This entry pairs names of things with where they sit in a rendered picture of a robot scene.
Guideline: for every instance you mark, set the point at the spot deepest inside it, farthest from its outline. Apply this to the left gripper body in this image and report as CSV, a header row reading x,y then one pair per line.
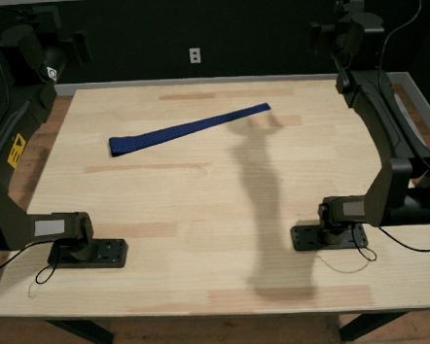
x,y
59,52

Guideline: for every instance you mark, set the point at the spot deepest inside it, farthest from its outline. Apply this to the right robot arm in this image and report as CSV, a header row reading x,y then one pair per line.
x,y
389,201

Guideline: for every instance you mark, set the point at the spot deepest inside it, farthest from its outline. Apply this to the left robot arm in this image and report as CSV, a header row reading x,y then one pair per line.
x,y
31,100

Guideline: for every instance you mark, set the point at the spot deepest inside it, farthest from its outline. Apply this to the dark blue necktie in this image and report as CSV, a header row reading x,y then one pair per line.
x,y
125,145

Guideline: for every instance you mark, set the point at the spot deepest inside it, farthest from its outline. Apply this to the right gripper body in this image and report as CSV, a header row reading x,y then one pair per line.
x,y
331,37

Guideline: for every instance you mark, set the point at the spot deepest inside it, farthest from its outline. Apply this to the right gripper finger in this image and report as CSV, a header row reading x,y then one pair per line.
x,y
310,48

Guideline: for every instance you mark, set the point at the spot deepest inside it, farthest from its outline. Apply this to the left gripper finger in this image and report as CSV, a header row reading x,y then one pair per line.
x,y
82,37

